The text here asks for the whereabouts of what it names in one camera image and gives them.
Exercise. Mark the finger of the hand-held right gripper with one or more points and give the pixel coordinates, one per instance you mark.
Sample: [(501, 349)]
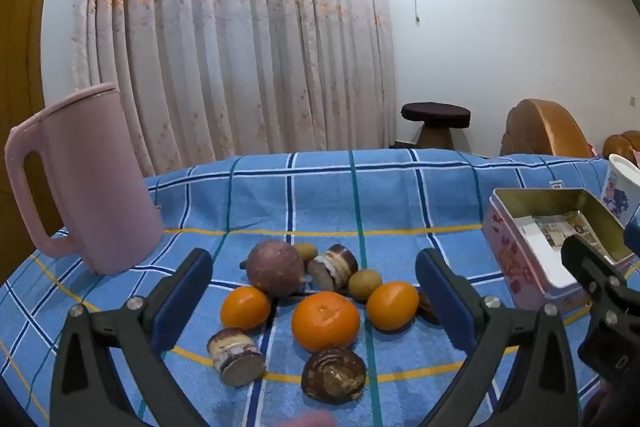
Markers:
[(592, 264), (633, 234)]

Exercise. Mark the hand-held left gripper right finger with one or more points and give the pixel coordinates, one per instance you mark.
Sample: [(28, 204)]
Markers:
[(442, 302)]

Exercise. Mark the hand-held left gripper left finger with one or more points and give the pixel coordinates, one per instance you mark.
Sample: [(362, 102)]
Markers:
[(182, 302)]

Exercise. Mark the brown chocolate pastry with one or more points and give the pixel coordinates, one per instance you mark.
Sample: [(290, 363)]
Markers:
[(332, 374), (427, 307)]

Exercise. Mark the pink tin box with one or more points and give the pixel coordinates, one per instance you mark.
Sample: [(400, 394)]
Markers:
[(520, 257)]

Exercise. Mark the brown cream cake roll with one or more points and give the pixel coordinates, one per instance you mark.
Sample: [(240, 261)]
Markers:
[(332, 267), (235, 357)]

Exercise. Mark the large orange mandarin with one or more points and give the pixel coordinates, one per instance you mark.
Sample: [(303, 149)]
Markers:
[(325, 322)]

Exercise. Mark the printed white paper cup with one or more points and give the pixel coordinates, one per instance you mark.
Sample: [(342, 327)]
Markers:
[(620, 189)]

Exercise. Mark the paper cards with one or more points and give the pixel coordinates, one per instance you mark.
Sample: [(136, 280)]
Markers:
[(555, 232)]

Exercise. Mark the purple passion fruit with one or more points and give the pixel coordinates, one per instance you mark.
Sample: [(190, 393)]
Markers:
[(275, 269)]

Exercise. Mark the blue plaid tablecloth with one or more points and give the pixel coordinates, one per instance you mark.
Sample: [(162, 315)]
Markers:
[(380, 202)]

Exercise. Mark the small brown kiwi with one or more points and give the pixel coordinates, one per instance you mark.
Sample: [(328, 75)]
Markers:
[(306, 251)]

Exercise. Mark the pink plastic jug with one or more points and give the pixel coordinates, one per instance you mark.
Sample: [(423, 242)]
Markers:
[(100, 177)]

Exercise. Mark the dark round wooden stool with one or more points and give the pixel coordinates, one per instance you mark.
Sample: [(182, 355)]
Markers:
[(435, 117)]

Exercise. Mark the floral beige curtain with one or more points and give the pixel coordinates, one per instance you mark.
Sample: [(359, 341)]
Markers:
[(235, 37)]

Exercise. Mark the wooden door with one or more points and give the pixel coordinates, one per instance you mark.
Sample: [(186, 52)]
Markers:
[(25, 57)]

